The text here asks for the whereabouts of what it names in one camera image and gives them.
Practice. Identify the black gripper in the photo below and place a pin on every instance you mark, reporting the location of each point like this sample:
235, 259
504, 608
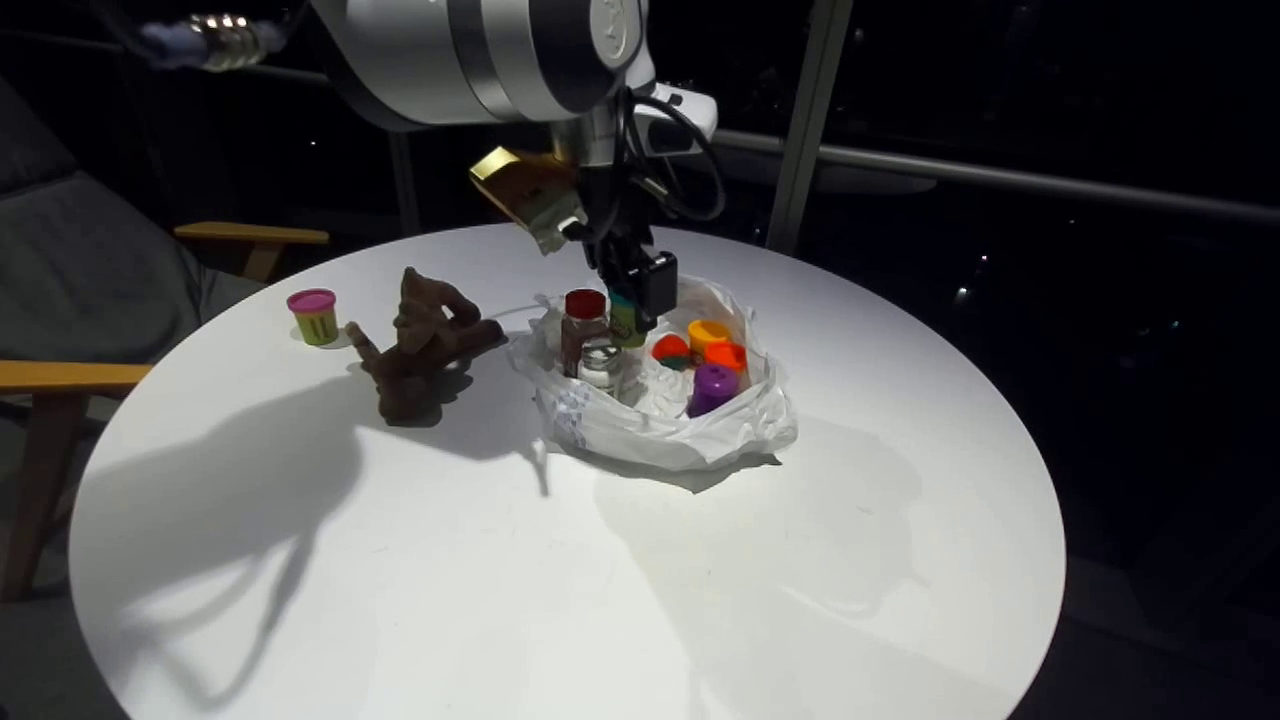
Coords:
622, 206

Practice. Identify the teal lid dough tub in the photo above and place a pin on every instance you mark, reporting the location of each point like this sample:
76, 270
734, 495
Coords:
625, 320

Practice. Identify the brown bottle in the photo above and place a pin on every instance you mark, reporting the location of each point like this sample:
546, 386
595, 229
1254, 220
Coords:
577, 347

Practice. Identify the orange lid dough tub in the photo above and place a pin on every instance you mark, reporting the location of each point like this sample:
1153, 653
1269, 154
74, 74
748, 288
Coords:
709, 330

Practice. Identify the red-capped shaker bottle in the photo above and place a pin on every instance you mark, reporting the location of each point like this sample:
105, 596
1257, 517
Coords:
596, 362

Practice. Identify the red-orange lid dough tub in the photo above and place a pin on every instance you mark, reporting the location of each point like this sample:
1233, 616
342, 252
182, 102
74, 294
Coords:
730, 358

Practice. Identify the purple dough tub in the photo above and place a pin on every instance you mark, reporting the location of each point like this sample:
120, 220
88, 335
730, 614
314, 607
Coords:
715, 388

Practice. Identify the brown plush toy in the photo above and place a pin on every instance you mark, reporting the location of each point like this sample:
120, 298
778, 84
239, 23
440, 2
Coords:
421, 355

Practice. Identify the pink lid dough tub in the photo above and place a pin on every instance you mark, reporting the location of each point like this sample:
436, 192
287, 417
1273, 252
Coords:
318, 319

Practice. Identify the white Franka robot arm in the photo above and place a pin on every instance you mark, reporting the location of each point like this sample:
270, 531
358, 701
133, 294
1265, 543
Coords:
482, 53

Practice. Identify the white plastic bag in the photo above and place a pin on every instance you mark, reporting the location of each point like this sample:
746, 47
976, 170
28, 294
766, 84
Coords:
665, 421

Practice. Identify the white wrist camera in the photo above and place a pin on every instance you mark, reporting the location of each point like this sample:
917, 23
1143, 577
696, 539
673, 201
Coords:
676, 118

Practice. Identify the grey window frame post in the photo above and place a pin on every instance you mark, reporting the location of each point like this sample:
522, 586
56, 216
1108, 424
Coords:
806, 123

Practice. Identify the thin metal window post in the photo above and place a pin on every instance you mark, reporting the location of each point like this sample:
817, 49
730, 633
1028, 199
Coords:
402, 183

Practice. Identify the grey horizontal window rail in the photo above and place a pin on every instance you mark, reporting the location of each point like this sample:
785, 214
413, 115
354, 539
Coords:
1002, 172

